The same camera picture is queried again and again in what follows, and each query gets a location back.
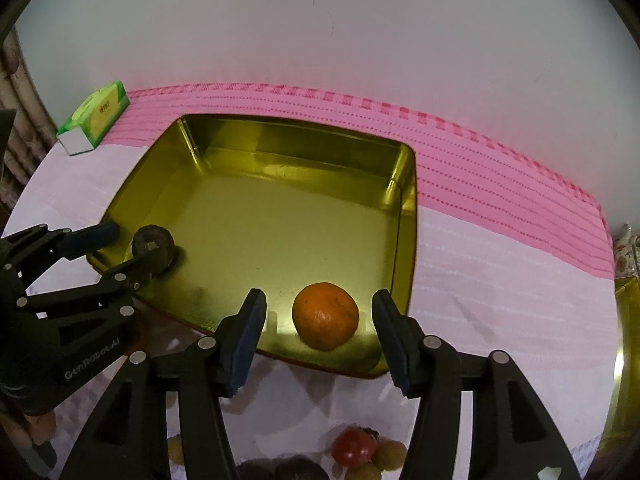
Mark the person's left hand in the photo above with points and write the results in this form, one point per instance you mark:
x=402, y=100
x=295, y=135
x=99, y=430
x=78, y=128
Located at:
x=42, y=422

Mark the gold tin lid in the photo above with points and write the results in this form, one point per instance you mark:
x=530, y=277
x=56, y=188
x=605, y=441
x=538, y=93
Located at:
x=626, y=360

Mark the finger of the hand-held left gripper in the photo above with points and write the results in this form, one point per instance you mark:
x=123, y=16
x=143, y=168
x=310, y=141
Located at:
x=95, y=237
x=115, y=280

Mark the red tin box gold inside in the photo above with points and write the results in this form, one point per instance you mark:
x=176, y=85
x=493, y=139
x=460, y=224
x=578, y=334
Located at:
x=280, y=220

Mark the brown patterned curtain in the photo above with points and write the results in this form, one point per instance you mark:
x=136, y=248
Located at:
x=20, y=85

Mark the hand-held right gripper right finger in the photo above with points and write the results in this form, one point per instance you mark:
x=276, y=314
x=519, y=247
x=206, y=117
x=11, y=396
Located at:
x=395, y=347

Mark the pink and purple checked cloth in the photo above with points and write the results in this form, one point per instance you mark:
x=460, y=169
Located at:
x=500, y=285

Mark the red tomato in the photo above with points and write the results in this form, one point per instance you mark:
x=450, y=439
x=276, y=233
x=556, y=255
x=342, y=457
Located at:
x=352, y=446

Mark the printed bag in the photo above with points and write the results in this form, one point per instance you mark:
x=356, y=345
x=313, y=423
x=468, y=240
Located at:
x=627, y=250

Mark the green tissue box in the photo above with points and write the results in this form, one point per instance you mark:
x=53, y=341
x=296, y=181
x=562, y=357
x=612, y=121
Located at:
x=97, y=115

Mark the orange mandarin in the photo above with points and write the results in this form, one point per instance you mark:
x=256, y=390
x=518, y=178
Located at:
x=325, y=315

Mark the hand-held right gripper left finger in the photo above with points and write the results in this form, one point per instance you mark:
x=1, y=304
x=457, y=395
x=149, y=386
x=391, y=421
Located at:
x=247, y=342

